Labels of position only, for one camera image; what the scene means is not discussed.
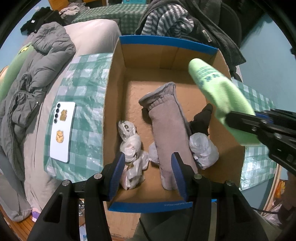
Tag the white bed duvet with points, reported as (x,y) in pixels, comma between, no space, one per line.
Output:
(20,198)

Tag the green plush pillow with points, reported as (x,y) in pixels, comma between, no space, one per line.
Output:
(9,73)

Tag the white smartphone with stickers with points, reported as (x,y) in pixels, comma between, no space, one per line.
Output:
(61,130)

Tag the black clothes pile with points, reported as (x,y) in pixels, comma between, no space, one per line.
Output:
(41,17)

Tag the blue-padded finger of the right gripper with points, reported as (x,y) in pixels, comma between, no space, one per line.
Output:
(266,112)
(249,123)

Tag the light grey sock ball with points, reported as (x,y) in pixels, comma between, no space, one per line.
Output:
(153,154)

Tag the dark grey fleece jacket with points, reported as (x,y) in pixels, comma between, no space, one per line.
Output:
(206,15)

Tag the green checkered bedding far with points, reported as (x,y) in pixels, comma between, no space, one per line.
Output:
(127,16)

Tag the blue cardboard box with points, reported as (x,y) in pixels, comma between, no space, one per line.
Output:
(140,64)

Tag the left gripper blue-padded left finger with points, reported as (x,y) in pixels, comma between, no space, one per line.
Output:
(116,170)

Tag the lime green microfiber cloth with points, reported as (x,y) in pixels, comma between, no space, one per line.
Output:
(224,95)

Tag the striped grey sweater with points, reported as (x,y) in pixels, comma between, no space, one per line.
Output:
(169,20)

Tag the green checkered tablecloth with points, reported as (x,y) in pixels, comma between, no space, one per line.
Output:
(85,83)

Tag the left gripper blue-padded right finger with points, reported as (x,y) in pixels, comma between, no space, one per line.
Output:
(179,171)

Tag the black sock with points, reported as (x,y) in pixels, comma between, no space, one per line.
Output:
(201,121)

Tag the grey puffer jacket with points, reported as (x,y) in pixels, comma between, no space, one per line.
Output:
(52,49)

